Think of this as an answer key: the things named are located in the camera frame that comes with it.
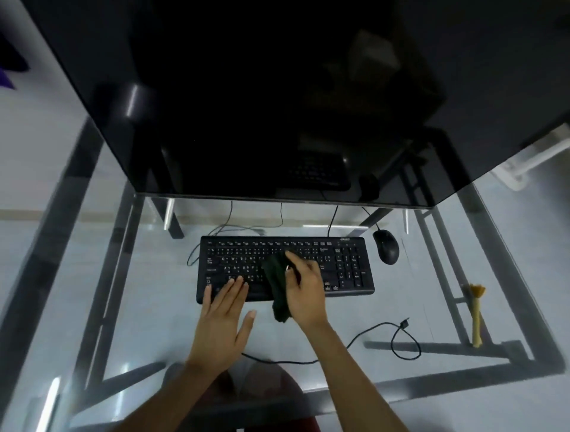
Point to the person's left forearm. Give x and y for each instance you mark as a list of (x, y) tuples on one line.
[(178, 396)]

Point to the black computer mouse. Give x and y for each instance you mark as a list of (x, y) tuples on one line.
[(386, 247)]

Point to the person's left hand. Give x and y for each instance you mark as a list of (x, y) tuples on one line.
[(220, 325)]

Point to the person's left thumb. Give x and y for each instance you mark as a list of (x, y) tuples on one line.
[(248, 329)]

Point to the person's left middle finger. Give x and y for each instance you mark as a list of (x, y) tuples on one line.
[(235, 290)]

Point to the person's right hand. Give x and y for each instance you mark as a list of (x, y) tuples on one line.
[(309, 293)]

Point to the person's right forearm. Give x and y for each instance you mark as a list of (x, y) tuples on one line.
[(356, 382)]

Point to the large black computer monitor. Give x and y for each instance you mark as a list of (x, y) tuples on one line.
[(285, 98)]

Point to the person's legs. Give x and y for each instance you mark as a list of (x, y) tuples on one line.
[(262, 391)]

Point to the person's left little finger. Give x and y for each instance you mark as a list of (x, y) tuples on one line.
[(208, 297)]

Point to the white plastic rack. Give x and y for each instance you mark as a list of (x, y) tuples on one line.
[(530, 162)]

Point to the black computer keyboard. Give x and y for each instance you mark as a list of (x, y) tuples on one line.
[(343, 271)]

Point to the dark green cleaning cloth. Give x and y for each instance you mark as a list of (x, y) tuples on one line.
[(277, 285)]

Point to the person's right thumb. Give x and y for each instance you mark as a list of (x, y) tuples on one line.
[(295, 275)]

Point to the grey metal desk frame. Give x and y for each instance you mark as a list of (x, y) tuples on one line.
[(490, 249)]

